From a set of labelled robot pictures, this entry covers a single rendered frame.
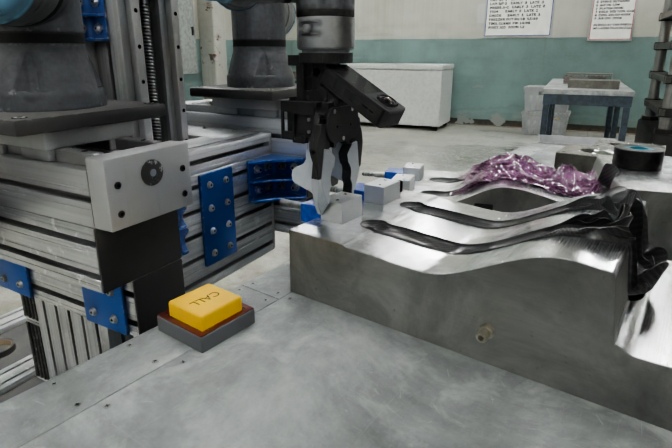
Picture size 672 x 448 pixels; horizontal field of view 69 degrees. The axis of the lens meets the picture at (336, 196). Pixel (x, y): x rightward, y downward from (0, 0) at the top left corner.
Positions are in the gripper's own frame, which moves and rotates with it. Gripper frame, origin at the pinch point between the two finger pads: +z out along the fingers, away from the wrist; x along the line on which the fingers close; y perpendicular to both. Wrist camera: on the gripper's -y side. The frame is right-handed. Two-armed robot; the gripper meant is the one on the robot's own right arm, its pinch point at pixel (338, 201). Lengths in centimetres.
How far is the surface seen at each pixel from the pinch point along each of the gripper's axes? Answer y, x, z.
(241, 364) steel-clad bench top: -4.7, 23.4, 11.2
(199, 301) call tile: 4.0, 21.6, 7.5
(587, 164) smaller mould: -19, -78, 6
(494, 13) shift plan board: 229, -700, -74
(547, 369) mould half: -31.1, 8.2, 9.3
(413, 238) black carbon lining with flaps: -11.6, -0.7, 3.1
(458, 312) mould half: -21.7, 8.2, 6.3
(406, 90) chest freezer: 313, -598, 34
